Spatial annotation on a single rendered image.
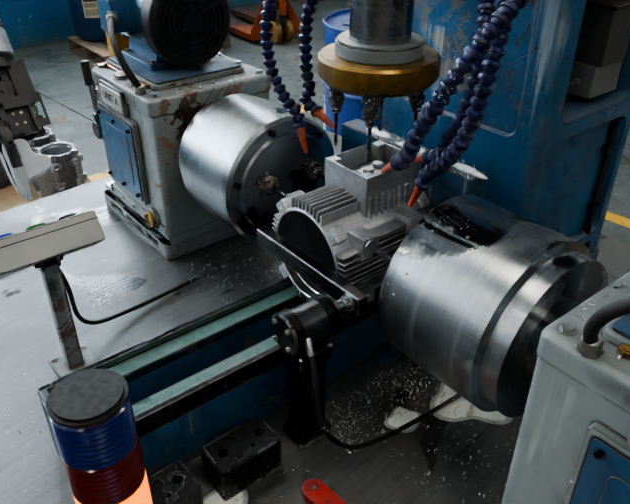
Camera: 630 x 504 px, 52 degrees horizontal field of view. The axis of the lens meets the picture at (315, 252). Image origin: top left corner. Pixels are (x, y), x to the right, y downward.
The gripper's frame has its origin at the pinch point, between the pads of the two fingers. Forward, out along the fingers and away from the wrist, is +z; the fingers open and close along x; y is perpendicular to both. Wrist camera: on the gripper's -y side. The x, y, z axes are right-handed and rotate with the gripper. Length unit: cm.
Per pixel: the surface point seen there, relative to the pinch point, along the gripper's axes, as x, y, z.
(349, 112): 132, 173, -15
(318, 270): -24.8, 30.2, 26.5
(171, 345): -9.5, 10.0, 29.7
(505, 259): -54, 37, 31
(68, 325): 6.6, 0.1, 21.8
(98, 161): 273, 98, -46
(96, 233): -3.5, 7.3, 9.5
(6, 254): -3.5, -5.9, 8.3
